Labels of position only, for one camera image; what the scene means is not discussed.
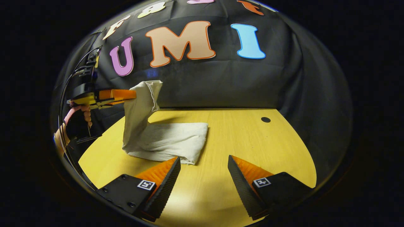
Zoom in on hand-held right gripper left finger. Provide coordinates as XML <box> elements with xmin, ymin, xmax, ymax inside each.
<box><xmin>96</xmin><ymin>156</ymin><xmax>181</xmax><ymax>223</ymax></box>

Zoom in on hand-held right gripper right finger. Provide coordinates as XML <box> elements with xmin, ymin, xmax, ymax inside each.
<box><xmin>228</xmin><ymin>154</ymin><xmax>313</xmax><ymax>221</ymax></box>

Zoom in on white jeans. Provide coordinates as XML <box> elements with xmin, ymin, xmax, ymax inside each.
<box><xmin>122</xmin><ymin>80</ymin><xmax>209</xmax><ymax>165</ymax></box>

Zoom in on black backdrop cloth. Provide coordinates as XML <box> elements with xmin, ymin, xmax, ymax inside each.
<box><xmin>52</xmin><ymin>0</ymin><xmax>353</xmax><ymax>189</ymax></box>

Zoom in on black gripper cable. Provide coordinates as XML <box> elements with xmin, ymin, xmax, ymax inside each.
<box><xmin>58</xmin><ymin>47</ymin><xmax>103</xmax><ymax>152</ymax></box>

